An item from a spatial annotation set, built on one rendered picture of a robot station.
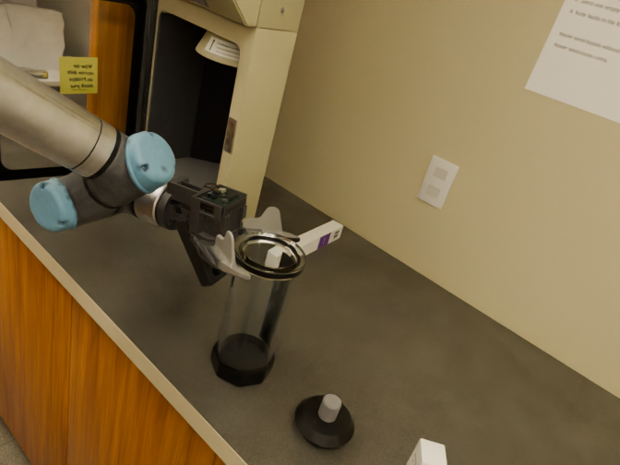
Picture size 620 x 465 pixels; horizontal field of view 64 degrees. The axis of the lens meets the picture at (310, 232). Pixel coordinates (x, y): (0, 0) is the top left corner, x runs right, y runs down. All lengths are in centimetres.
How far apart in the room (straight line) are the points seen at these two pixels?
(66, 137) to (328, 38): 89
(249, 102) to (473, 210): 57
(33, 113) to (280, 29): 52
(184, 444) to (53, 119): 56
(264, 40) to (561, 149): 63
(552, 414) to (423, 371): 25
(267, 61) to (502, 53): 49
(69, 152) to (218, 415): 42
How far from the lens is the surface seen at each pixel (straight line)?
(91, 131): 67
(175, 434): 94
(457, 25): 122
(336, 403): 76
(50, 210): 78
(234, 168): 105
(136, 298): 96
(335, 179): 140
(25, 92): 64
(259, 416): 80
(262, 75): 101
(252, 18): 95
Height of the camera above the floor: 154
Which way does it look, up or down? 28 degrees down
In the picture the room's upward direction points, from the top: 17 degrees clockwise
